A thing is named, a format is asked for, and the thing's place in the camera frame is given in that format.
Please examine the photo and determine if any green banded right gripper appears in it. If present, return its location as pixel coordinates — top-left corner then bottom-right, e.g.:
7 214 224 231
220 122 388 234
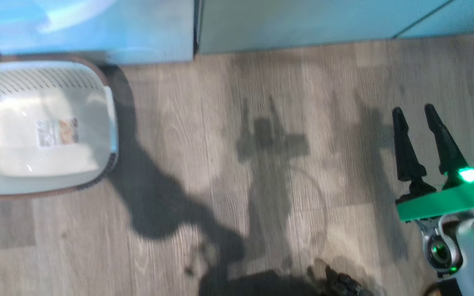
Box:
392 104 474 223

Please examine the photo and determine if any white washing machine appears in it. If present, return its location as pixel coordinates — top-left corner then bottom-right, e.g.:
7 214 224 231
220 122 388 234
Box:
0 0 197 65

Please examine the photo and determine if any pale green cabinet panel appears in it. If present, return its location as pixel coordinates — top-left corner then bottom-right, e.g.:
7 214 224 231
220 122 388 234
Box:
197 0 474 55

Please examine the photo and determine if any paper label in basket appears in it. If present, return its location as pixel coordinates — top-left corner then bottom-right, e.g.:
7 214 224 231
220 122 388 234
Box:
37 118 79 148

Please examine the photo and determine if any cream perforated laundry basket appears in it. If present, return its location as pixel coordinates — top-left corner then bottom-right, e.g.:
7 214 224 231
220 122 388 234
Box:
0 53 119 202

